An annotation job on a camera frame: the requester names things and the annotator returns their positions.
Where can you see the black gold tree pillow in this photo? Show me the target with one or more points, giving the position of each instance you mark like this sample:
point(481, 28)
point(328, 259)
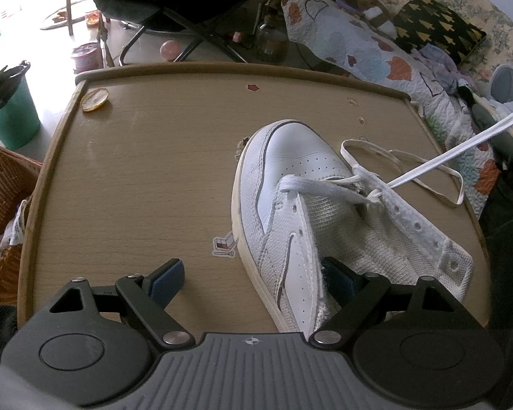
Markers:
point(440, 25)

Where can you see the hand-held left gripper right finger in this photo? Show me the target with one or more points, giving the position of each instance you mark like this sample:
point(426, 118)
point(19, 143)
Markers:
point(340, 281)

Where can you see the small pink toy block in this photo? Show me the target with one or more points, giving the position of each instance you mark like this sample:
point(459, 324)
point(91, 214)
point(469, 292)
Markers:
point(238, 36)

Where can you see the wicker basket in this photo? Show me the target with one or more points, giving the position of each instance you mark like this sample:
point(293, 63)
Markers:
point(4, 179)

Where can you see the green trash bin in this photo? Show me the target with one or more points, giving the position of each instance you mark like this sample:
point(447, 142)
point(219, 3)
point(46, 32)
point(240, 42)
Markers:
point(13, 119)

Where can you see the floral sofa cover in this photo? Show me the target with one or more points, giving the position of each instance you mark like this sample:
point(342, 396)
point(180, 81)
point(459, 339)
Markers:
point(496, 8)

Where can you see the patchwork quilt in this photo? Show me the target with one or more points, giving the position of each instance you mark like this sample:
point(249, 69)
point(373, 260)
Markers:
point(367, 38)

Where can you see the small red sticker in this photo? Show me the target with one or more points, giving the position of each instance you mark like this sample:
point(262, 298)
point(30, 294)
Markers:
point(253, 87)

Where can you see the pink ball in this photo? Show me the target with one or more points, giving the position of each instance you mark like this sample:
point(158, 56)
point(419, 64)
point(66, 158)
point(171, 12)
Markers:
point(169, 49)

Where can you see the white sneaker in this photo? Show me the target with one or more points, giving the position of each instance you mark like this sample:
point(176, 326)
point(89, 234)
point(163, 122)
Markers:
point(295, 145)

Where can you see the white shoelace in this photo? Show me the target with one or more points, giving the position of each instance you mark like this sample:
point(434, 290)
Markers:
point(312, 187)

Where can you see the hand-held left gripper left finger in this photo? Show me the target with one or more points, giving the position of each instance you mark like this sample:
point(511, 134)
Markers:
point(169, 281)

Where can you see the brown glass jar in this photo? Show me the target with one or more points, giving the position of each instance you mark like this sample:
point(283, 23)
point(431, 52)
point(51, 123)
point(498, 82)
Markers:
point(272, 42)

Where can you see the wooden stool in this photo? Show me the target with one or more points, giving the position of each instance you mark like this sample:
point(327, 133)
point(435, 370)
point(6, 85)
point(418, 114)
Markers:
point(70, 8)

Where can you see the black trash bag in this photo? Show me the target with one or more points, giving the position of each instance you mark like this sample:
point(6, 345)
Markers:
point(2, 87)

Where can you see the orange plastic bowl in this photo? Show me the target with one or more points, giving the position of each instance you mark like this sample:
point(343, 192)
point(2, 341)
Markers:
point(92, 18)

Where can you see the round tan disc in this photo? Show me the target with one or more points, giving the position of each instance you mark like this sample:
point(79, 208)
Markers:
point(95, 99)

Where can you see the grey slipper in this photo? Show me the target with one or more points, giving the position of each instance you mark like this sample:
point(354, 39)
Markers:
point(508, 81)

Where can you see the pink lidded container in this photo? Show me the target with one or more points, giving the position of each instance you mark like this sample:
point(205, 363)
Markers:
point(85, 59)

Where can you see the turned wooden post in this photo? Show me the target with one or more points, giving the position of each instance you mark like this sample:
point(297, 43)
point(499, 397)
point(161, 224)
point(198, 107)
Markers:
point(104, 38)

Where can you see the crumpled paper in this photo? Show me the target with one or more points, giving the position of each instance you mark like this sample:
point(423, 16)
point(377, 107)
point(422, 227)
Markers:
point(17, 226)

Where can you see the yellow cartoon sticker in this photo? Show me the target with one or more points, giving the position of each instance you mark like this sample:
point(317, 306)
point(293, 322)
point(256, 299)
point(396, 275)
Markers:
point(240, 147)

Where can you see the pale lilac cloth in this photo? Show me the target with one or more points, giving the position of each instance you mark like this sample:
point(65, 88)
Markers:
point(442, 64)

